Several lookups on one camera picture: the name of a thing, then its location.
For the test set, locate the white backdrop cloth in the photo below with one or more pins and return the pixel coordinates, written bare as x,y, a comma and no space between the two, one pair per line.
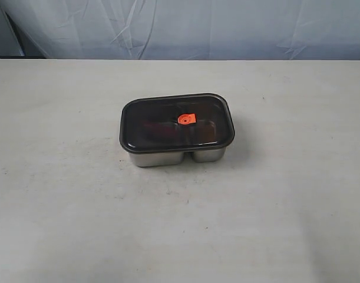
181,30

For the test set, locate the dark transparent box lid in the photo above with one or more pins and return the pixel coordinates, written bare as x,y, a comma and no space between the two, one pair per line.
187,111

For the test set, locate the yellow cheese wedge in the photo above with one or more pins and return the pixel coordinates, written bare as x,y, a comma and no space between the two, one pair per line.
206,133

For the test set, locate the red sausage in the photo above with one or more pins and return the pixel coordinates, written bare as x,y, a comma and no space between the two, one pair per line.
160,129

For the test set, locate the stainless steel lunch box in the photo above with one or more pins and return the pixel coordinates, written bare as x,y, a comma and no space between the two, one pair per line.
174,158

